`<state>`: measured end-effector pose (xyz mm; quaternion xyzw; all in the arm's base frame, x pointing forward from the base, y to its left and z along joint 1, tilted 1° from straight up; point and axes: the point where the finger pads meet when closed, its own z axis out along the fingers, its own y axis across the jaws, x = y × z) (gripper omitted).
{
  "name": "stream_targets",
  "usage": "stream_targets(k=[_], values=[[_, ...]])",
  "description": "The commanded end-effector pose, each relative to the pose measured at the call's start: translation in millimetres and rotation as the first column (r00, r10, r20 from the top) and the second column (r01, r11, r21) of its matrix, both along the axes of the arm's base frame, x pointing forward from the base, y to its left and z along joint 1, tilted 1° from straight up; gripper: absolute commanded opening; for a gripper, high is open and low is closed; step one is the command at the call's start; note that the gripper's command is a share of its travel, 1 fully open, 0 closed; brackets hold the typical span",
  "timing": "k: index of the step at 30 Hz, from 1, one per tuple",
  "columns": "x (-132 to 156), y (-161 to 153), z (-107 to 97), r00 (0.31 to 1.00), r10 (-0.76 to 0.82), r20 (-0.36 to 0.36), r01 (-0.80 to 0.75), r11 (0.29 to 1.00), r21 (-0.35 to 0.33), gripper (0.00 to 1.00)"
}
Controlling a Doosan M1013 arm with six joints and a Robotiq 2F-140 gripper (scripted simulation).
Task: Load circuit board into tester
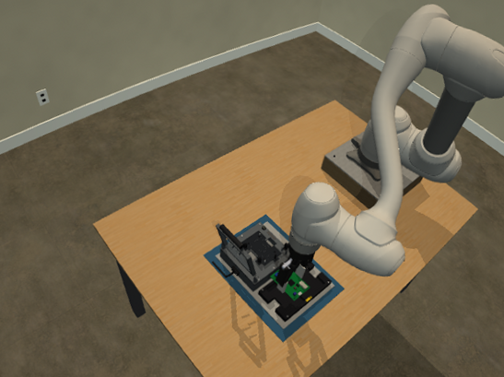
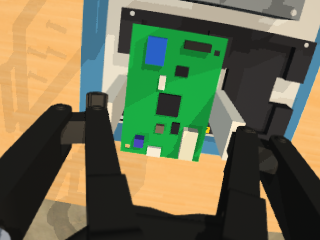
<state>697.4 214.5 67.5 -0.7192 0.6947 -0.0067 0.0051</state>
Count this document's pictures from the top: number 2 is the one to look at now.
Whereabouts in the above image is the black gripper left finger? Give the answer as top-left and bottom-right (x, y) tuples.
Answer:
(0, 74), (145, 240)

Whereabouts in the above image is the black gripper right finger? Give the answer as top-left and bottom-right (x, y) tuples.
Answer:
(209, 89), (320, 240)

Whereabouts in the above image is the green circuit board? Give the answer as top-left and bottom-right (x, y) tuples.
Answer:
(120, 23), (228, 162)

